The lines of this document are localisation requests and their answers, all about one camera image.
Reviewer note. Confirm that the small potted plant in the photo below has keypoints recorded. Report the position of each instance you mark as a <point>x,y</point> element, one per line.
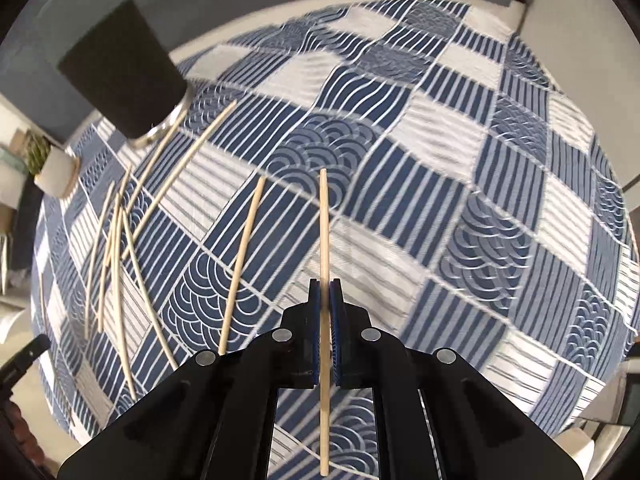
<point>55,171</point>

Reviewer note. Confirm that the blue white patterned tablecloth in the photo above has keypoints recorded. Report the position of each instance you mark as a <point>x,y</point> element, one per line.
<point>489,272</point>

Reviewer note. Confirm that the curved wooden chopstick pile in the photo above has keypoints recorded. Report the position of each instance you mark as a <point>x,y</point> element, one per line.
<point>150,312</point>

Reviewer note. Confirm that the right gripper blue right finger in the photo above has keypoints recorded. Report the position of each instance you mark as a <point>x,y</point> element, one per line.
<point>336,307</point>

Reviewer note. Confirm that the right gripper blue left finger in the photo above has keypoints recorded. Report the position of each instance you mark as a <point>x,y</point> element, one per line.
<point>313,330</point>

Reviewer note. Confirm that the wooden chopstick under cup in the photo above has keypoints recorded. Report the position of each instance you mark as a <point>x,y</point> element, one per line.
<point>152,161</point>

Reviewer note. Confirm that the wooden chopstick pile left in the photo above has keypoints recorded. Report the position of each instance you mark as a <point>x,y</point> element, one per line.
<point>109,247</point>

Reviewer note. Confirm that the wooden chopstick pile middle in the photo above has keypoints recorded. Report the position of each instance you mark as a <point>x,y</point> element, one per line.
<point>117,291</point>

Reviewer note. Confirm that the black tumbler cup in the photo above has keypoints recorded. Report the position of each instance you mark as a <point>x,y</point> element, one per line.
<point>120,67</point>

